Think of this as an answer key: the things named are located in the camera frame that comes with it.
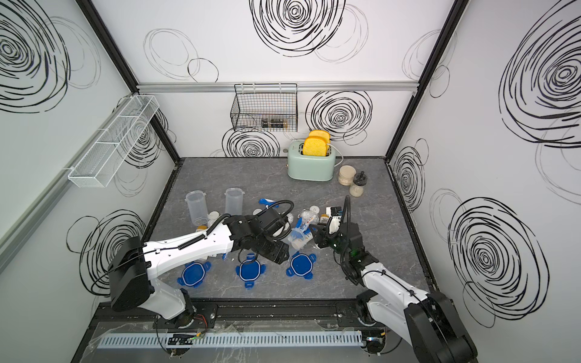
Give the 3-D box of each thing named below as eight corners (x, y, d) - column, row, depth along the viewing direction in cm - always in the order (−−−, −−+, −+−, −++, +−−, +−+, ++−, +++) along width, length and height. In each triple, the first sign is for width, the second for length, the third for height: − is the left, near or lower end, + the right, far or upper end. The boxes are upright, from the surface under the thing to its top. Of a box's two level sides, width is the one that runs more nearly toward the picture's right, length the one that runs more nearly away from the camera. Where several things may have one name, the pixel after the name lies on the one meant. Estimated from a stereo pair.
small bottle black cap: (350, 196, 107) (355, 182, 98) (348, 186, 111) (353, 171, 102) (362, 197, 107) (368, 182, 98) (360, 186, 111) (365, 171, 102)
